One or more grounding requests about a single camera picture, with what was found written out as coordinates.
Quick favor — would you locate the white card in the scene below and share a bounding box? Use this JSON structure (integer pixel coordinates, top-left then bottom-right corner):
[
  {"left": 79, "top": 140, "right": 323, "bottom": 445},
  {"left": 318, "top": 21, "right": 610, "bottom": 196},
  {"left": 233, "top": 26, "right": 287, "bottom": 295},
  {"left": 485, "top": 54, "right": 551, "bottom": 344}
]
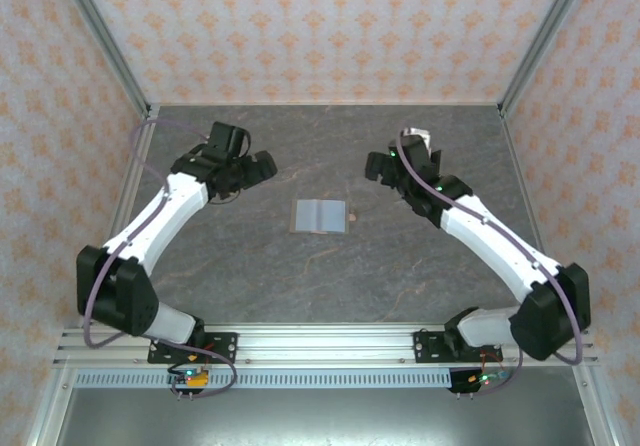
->
[{"left": 405, "top": 126, "right": 432, "bottom": 151}]

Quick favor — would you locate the beige folding card holder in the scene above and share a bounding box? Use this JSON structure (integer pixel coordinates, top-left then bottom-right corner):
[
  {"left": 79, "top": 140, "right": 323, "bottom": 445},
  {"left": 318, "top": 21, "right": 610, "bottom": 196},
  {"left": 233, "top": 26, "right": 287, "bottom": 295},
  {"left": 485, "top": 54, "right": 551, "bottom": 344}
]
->
[{"left": 289, "top": 198, "right": 359, "bottom": 237}]

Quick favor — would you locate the thin aluminium edge strip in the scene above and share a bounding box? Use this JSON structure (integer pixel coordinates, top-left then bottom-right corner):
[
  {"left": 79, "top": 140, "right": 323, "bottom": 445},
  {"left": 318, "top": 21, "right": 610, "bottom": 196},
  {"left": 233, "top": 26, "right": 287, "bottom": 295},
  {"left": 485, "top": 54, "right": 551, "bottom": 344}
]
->
[{"left": 148, "top": 98, "right": 503, "bottom": 108}]

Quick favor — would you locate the circuit board with green light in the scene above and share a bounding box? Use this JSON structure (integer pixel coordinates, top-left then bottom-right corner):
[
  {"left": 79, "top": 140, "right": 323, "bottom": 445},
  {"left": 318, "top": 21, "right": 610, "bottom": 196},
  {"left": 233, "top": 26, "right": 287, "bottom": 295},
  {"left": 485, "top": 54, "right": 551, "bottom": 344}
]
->
[{"left": 467, "top": 370, "right": 511, "bottom": 387}]

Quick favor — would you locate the circuit board with yellow connector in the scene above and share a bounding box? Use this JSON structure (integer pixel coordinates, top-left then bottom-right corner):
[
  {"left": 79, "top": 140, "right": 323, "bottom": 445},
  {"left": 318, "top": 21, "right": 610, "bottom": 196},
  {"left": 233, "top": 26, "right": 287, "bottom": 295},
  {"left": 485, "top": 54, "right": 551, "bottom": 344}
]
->
[{"left": 167, "top": 365, "right": 211, "bottom": 390}]

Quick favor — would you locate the grey metal sheet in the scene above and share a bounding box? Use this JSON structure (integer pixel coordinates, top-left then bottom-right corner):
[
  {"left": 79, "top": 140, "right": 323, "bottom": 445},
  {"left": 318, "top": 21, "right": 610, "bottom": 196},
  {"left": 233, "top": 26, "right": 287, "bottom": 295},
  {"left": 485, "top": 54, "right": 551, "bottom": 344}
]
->
[{"left": 54, "top": 388, "right": 589, "bottom": 446}]

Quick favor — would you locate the aluminium side rail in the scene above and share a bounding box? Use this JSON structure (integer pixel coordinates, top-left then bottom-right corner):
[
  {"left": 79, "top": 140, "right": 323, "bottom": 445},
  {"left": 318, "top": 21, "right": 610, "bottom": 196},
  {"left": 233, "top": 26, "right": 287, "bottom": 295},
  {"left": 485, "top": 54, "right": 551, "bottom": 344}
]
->
[
  {"left": 497, "top": 105, "right": 572, "bottom": 327},
  {"left": 79, "top": 105, "right": 161, "bottom": 328}
]

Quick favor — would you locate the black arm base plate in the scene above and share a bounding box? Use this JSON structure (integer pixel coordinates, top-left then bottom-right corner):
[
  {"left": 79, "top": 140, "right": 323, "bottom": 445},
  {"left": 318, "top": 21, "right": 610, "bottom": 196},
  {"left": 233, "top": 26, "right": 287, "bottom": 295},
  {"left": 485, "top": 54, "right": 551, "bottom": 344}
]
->
[
  {"left": 146, "top": 331, "right": 239, "bottom": 365},
  {"left": 412, "top": 329, "right": 501, "bottom": 365}
]

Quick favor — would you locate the long aluminium profile rail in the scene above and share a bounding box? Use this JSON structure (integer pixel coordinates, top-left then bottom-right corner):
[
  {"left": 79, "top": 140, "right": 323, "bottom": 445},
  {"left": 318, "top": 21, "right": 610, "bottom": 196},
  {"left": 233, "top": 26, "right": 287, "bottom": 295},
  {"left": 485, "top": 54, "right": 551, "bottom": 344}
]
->
[{"left": 52, "top": 323, "right": 600, "bottom": 367}]

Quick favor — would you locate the aluminium frame post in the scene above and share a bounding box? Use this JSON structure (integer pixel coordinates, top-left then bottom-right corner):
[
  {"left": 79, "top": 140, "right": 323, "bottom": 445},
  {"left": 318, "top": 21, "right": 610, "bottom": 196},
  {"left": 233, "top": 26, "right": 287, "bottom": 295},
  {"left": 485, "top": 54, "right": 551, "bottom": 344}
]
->
[
  {"left": 52, "top": 0, "right": 154, "bottom": 120},
  {"left": 497, "top": 0, "right": 599, "bottom": 117}
]

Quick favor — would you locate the purple cable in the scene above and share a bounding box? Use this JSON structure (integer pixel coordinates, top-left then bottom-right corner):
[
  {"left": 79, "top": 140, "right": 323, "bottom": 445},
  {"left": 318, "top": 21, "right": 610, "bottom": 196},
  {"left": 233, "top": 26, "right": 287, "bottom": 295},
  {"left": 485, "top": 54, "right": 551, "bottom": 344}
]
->
[
  {"left": 396, "top": 126, "right": 585, "bottom": 397},
  {"left": 82, "top": 118, "right": 237, "bottom": 401}
]

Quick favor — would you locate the grey slotted cable duct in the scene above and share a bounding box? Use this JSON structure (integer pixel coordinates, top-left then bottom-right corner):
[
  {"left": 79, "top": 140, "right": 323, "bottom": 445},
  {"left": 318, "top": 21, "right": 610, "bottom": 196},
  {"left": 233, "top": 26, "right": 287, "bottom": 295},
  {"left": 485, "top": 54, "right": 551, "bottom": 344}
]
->
[{"left": 73, "top": 369, "right": 454, "bottom": 390}]

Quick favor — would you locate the aluminium frame leg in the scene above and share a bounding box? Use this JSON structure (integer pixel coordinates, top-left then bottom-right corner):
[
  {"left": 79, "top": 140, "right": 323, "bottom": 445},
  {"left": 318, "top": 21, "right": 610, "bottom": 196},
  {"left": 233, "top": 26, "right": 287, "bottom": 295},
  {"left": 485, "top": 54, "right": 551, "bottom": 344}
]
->
[
  {"left": 27, "top": 365, "right": 76, "bottom": 446},
  {"left": 572, "top": 365, "right": 617, "bottom": 446}
]

